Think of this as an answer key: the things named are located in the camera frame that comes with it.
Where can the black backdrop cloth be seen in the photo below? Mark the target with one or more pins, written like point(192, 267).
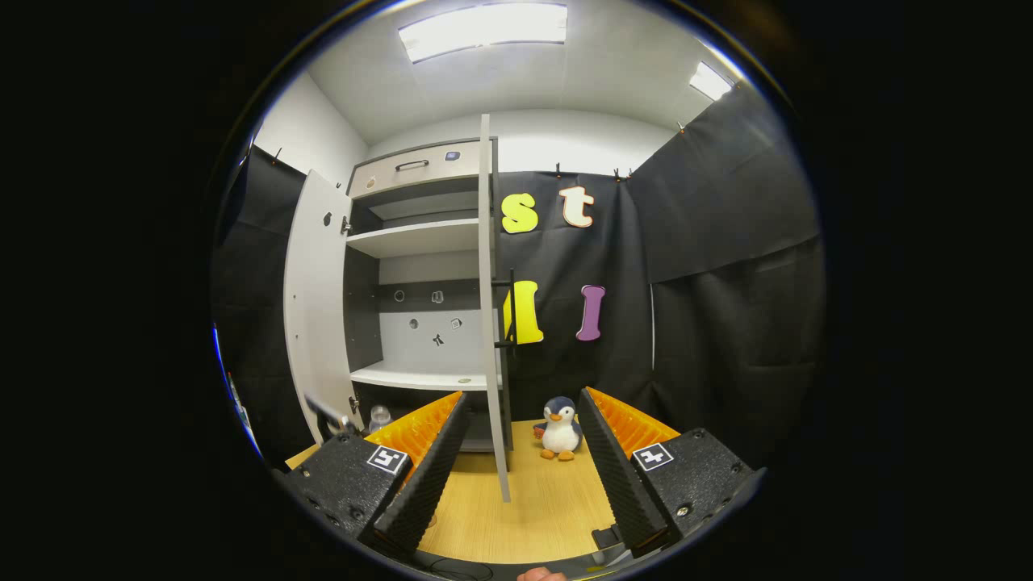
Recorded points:
point(726, 339)

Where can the penguin plush toy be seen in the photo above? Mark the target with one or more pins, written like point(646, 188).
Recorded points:
point(561, 432)

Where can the large ceiling light panel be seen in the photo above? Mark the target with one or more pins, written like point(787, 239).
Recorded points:
point(484, 28)

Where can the small ceiling light panel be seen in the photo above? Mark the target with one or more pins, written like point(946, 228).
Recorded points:
point(710, 81)

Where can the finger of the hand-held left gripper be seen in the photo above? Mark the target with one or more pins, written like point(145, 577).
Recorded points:
point(327, 413)

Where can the grey cabinet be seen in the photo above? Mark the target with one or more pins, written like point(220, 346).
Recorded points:
point(416, 238)

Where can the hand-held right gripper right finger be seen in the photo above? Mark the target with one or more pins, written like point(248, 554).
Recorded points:
point(617, 476)

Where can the clear plastic bottle red label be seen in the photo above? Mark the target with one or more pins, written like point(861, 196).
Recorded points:
point(380, 420)

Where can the grey cabinet door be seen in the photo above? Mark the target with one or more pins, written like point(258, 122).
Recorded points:
point(315, 307)
point(487, 282)

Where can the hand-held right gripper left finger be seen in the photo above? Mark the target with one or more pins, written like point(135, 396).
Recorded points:
point(428, 484)

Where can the grey cabinet drawer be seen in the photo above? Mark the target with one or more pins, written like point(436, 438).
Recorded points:
point(448, 171)

